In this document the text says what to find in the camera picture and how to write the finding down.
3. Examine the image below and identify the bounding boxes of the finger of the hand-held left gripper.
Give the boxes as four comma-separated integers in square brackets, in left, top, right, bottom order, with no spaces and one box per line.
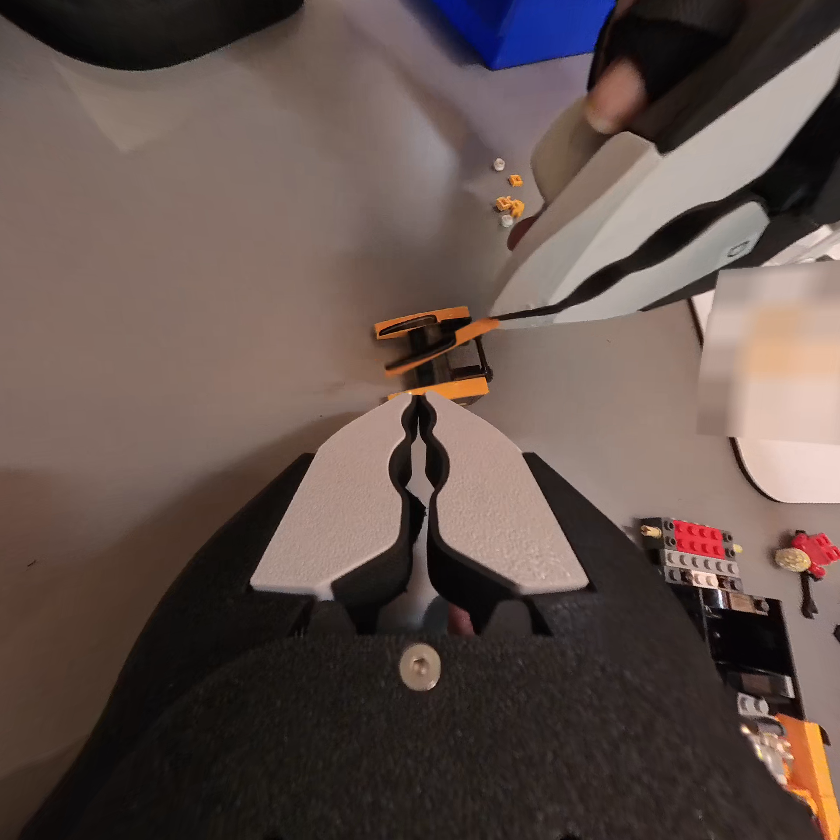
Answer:
[491,39,840,319]
[495,199,770,329]

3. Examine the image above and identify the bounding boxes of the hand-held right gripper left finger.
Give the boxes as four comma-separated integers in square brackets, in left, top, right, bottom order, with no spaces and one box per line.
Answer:
[249,392,424,634]

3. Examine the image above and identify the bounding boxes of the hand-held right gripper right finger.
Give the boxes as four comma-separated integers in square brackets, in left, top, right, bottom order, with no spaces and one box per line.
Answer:
[420,391,589,635]

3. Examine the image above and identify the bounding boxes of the orange black lego sub-assembly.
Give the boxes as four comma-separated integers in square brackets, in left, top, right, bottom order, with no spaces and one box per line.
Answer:
[374,305,500,404]

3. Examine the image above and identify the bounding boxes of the scattered small lego pieces group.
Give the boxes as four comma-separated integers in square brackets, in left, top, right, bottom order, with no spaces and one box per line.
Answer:
[492,157,526,228]

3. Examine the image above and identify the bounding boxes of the partly built lego car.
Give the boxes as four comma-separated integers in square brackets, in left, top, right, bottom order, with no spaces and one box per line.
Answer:
[640,517,834,821]

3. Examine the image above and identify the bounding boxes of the red lego piece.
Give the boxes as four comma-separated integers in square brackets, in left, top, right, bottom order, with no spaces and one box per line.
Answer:
[791,532,840,580]

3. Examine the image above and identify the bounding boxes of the person's left hand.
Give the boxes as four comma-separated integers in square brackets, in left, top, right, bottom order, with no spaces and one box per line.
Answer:
[586,59,652,135]

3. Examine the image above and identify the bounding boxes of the blue plastic bin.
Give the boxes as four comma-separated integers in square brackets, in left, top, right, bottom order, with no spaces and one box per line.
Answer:
[427,0,618,71]

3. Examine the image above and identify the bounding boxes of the white rounded board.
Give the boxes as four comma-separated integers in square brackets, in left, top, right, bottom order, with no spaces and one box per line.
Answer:
[689,289,840,505]

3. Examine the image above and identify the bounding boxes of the dark fleece jacket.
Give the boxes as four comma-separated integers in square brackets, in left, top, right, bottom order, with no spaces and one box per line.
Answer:
[0,0,304,71]

